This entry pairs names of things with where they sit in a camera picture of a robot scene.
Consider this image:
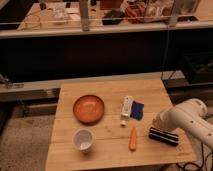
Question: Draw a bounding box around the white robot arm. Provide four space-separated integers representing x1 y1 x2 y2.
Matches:
152 98 213 150

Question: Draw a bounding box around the white tube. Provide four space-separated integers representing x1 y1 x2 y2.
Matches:
120 96 133 127

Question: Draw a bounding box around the grey metal post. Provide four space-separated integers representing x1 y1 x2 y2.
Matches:
168 0 182 27
79 0 90 31

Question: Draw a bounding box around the grey metal post left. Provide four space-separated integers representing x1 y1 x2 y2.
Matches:
79 0 90 31

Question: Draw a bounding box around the white cup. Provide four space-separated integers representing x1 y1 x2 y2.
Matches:
72 129 94 154

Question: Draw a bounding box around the grey metal post right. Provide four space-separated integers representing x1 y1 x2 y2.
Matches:
168 0 182 27

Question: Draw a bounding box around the orange plate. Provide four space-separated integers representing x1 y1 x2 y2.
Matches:
73 95 105 124

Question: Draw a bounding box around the red object on bench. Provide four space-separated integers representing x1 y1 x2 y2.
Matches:
125 4 145 24

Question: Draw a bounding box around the blue cloth piece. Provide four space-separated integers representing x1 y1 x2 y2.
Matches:
131 102 144 120

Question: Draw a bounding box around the black box right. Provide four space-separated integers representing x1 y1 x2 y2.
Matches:
181 52 213 83

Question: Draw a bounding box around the black object on bench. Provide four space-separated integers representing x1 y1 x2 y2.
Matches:
102 10 125 25

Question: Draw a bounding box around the orange carrot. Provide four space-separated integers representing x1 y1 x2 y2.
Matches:
129 127 137 151

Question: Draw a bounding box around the black cable on floor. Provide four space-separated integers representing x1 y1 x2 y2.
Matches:
175 141 213 171

